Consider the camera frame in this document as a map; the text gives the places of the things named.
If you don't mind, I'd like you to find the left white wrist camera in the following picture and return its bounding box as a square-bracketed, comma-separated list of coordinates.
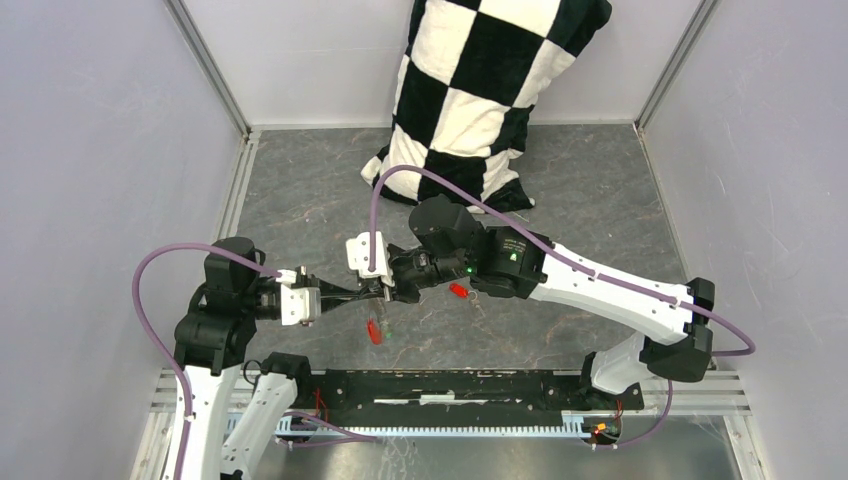
[275, 266, 309, 326]

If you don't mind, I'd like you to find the black white checkered pillow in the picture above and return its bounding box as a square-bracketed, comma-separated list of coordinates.
[361, 0, 613, 213]

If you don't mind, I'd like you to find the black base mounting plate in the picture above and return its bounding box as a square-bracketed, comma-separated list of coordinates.
[293, 370, 645, 428]

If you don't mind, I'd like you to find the white slotted cable duct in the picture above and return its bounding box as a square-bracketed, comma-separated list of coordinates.
[225, 413, 598, 439]

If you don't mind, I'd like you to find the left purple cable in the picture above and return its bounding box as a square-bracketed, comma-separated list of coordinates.
[131, 242, 376, 480]

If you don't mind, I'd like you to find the key with red tag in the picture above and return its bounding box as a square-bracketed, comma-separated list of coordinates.
[448, 282, 479, 307]

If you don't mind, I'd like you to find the metal key holder red handle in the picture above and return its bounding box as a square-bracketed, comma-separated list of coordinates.
[366, 299, 392, 345]

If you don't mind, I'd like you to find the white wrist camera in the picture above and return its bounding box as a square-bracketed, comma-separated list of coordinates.
[345, 231, 395, 287]
[275, 266, 309, 326]

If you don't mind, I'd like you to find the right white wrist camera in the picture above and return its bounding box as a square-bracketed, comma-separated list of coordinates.
[345, 231, 395, 287]

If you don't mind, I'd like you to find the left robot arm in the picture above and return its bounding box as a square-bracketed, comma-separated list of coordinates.
[162, 237, 368, 479]

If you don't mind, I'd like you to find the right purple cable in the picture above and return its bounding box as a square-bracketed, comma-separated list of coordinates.
[368, 164, 758, 452]

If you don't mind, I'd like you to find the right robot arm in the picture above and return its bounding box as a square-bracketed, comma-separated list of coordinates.
[345, 195, 715, 408]

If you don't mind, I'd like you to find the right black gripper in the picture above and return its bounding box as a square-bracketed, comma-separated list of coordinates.
[359, 246, 471, 305]

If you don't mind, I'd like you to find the purple cable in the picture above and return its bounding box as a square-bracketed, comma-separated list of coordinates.
[131, 242, 376, 480]
[368, 164, 758, 452]

